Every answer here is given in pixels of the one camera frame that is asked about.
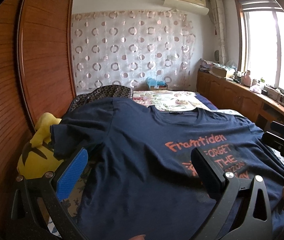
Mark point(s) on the circle-patterned sheer curtain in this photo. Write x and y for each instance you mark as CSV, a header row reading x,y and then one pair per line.
x,y
130,47

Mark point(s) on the cardboard box on sideboard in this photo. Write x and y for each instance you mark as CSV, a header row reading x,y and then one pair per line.
x,y
222,72

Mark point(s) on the pink ceramic figurine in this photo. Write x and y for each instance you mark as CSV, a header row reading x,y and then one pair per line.
x,y
246,79

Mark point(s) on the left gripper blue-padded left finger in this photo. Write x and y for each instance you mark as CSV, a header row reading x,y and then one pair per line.
x,y
52,188

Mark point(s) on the wooden wardrobe sliding doors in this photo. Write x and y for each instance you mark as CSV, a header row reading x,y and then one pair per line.
x,y
35,77

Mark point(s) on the yellow plush toy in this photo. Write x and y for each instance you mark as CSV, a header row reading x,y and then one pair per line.
x,y
37,155

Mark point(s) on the dark circle-patterned pillow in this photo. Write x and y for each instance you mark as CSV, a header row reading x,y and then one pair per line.
x,y
109,91

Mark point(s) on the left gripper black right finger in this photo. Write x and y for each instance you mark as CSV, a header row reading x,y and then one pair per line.
x,y
254,217

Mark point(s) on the wooden sideboard cabinet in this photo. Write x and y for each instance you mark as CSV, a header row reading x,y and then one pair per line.
x,y
224,94

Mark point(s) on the blue tissue box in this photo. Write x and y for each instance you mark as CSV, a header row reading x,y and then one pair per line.
x,y
154,84

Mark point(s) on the wall air conditioner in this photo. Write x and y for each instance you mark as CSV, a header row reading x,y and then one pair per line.
x,y
192,6

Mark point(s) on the navy blue printed t-shirt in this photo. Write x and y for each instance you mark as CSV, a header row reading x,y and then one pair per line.
x,y
143,182

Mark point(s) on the blue floral white blanket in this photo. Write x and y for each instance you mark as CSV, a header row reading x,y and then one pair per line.
x,y
71,203

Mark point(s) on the window with frame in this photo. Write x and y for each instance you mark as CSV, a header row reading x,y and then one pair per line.
x,y
262,40

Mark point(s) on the floral bed quilt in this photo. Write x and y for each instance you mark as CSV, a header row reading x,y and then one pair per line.
x,y
172,101

